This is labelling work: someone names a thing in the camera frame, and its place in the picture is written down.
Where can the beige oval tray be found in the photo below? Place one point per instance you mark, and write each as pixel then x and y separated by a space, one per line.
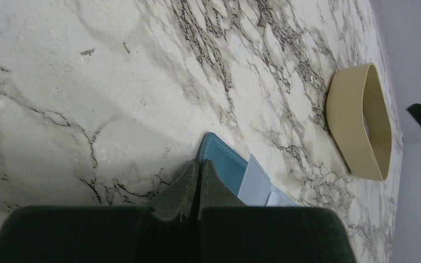
pixel 359 121

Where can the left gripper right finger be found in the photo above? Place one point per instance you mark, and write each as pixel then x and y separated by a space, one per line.
pixel 233 232

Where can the blue leather card holder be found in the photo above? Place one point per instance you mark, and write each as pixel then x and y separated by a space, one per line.
pixel 245 179

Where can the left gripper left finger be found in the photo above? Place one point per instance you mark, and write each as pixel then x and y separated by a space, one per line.
pixel 156 231

